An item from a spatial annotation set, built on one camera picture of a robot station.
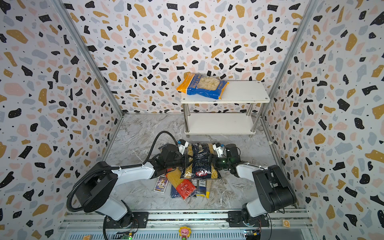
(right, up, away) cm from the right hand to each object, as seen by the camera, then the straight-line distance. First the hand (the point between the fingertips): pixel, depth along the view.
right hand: (201, 160), depth 85 cm
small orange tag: (+41, -28, -12) cm, 52 cm away
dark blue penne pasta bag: (0, -1, -3) cm, 3 cm away
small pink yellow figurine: (-8, -29, -18) cm, 35 cm away
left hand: (-3, +2, -2) cm, 4 cm away
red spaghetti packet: (-8, -13, -8) cm, 17 cm away
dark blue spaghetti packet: (-15, -17, -5) cm, 23 cm away
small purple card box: (-23, -13, -2) cm, 26 cm away
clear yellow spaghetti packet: (+4, -14, -4) cm, 15 cm away
